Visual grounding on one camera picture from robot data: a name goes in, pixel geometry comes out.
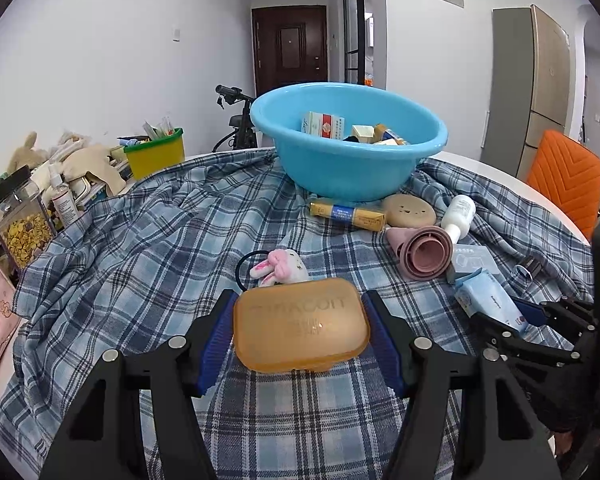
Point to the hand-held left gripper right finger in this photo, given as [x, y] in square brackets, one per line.
[385, 345]

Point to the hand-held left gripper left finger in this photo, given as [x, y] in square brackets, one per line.
[215, 350]

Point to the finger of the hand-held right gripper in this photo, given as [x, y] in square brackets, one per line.
[530, 312]
[510, 340]

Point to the light blue white box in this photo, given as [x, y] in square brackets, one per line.
[490, 300]

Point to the orange soap box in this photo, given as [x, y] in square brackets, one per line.
[300, 325]

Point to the gold blue cigarette box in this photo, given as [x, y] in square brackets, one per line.
[392, 135]
[347, 214]

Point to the blue plastic basin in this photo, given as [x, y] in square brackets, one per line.
[350, 170]

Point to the red white cigarette box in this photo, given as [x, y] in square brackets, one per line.
[325, 125]

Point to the clear cereal container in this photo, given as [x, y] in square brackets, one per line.
[22, 230]

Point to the white flat packet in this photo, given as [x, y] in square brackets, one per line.
[472, 260]

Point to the pink collapsible cup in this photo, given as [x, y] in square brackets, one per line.
[425, 255]

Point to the blue plaid cloth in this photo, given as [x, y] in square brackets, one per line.
[155, 260]

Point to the white plastic bottle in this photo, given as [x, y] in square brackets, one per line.
[459, 215]

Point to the orange chair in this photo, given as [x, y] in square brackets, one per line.
[565, 180]

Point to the yellow bin with green rim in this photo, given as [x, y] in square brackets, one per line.
[155, 157]

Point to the white spray bottle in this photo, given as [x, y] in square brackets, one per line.
[64, 200]

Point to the grey gold refrigerator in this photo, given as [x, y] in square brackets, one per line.
[530, 90]

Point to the black folding bicycle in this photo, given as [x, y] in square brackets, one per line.
[237, 125]

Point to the beige plush toy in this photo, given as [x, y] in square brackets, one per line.
[87, 160]

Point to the dark brown door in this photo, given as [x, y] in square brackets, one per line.
[290, 50]

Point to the black framed glass sliding door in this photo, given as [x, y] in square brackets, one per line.
[357, 30]

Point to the white light switch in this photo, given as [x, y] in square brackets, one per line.
[176, 34]

